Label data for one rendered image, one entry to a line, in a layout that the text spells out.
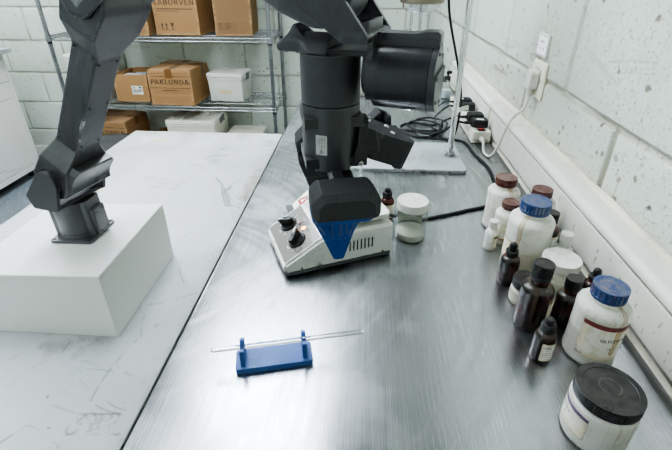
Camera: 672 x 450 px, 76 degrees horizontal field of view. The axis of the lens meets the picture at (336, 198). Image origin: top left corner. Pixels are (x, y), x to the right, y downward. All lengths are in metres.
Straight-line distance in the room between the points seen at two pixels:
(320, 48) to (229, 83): 2.64
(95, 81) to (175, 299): 0.35
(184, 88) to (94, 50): 2.49
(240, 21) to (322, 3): 2.52
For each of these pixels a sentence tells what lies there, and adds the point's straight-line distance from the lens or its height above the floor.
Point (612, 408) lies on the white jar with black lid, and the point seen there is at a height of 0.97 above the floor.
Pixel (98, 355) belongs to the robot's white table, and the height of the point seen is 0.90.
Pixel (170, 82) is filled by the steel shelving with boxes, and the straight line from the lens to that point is 3.05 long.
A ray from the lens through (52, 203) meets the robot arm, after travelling 0.70.
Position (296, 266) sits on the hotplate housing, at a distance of 0.73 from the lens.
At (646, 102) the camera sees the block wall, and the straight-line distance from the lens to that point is 0.82.
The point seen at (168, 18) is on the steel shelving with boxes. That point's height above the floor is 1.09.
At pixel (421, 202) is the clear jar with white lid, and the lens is 0.81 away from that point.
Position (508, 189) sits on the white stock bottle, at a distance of 0.88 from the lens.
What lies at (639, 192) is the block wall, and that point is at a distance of 0.81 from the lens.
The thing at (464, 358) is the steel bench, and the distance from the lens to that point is 0.64.
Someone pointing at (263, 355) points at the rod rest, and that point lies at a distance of 0.61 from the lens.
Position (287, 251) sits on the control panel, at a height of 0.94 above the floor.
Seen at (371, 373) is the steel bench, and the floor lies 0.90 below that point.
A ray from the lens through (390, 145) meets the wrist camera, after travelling 0.43.
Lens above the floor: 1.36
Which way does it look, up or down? 28 degrees down
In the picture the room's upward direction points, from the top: straight up
